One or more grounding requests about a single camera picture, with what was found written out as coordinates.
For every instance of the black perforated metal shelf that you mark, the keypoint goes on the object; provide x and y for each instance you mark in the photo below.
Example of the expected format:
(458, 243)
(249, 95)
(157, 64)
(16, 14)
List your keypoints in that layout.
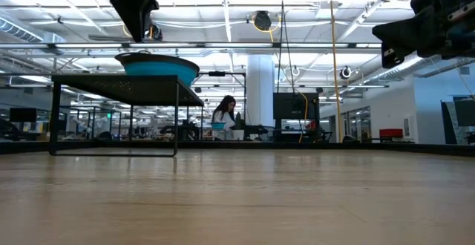
(130, 89)

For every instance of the blue collapsible bowl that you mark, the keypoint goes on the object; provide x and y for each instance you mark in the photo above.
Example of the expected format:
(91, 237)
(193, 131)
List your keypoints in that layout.
(159, 70)

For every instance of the black neighbouring station frame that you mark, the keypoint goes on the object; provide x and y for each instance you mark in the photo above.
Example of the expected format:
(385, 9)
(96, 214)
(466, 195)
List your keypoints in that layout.
(217, 74)

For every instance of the white column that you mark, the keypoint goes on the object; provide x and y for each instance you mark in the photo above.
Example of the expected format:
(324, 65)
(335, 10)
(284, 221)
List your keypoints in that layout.
(259, 85)

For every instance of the black monitor on stand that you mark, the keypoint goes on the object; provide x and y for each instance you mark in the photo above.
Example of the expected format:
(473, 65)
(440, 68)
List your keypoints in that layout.
(297, 105)

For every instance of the dark framed wall panel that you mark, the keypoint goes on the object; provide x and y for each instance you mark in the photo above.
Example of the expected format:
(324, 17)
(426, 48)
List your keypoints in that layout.
(464, 113)

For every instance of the black metal table frame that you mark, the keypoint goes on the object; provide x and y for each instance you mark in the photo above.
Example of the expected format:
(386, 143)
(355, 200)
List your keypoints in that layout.
(297, 146)

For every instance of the red box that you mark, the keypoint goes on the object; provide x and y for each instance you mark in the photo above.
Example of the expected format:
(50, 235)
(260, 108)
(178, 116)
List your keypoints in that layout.
(390, 133)

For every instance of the small neighbouring station bowl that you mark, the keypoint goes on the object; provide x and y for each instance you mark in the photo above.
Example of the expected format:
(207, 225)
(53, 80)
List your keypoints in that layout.
(217, 125)

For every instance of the neighbouring station robot arm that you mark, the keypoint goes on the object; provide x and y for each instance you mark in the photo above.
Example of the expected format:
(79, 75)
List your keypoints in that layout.
(254, 129)

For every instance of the person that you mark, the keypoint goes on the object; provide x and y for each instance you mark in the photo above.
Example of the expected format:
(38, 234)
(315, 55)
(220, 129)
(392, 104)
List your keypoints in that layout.
(224, 115)

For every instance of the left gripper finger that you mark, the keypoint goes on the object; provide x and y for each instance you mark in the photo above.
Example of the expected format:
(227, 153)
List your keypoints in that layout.
(130, 15)
(151, 9)

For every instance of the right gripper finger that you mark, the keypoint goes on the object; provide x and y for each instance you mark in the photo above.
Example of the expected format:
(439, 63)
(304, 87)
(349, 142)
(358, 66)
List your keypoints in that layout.
(404, 26)
(406, 46)

